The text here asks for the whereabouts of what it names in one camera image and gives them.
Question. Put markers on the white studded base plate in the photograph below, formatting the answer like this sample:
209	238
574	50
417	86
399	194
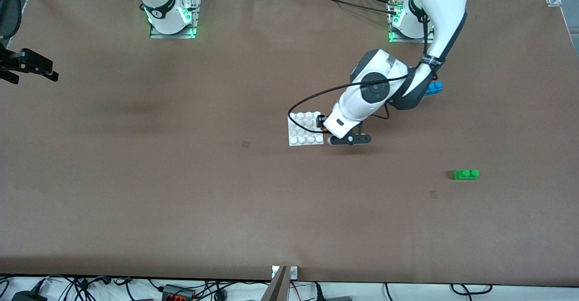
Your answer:
301	131

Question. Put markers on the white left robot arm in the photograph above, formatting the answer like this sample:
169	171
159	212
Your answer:
445	11

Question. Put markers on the blue three-stud block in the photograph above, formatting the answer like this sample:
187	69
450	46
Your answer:
435	88

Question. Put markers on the green two-stud block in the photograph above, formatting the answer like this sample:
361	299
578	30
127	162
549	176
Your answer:
466	174

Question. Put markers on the black box orange connectors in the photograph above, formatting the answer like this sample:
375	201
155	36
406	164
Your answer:
174	292

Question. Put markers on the black power adapter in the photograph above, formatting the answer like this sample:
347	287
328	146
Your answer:
27	297

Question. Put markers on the white edge bracket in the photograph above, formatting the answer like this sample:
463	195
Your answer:
294	272

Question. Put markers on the grey angled post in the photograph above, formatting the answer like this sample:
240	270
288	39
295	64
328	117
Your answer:
277	289

